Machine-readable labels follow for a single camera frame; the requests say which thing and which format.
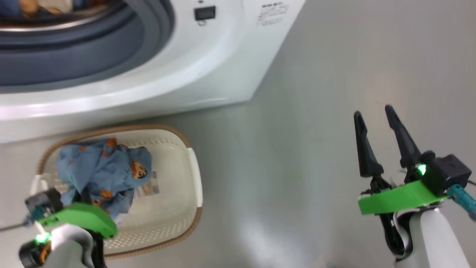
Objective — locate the paper product label in basket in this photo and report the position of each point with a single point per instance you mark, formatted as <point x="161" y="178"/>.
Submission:
<point x="148" y="186"/>

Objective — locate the grey rubber door gasket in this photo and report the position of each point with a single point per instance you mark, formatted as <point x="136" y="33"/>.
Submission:
<point x="74" y="56"/>

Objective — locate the black door lock latch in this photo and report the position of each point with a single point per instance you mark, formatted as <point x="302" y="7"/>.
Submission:
<point x="205" y="13"/>

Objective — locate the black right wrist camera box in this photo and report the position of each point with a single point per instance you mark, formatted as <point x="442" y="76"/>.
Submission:
<point x="450" y="171"/>

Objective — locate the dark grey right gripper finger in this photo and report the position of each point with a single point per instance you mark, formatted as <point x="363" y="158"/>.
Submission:
<point x="405" y="149"/>
<point x="368" y="160"/>

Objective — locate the white basket with brown rim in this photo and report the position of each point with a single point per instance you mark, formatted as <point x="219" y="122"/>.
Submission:
<point x="174" y="193"/>

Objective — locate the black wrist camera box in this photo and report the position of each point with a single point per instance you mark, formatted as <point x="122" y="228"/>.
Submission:
<point x="44" y="203"/>
<point x="450" y="171"/>

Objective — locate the white washing machine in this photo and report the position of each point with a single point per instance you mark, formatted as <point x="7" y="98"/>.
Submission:
<point x="208" y="67"/>

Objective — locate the blue garment with orange print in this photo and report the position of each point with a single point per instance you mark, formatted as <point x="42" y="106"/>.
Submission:
<point x="100" y="171"/>

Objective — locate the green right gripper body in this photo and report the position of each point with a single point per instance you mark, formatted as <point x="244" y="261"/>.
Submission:
<point x="401" y="197"/>

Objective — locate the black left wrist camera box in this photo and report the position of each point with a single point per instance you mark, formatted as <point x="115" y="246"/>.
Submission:
<point x="44" y="203"/>

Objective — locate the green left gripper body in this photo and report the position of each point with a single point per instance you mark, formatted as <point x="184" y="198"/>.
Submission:
<point x="85" y="217"/>

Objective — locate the tan and blue garment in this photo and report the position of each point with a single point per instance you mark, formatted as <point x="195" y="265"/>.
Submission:
<point x="44" y="6"/>

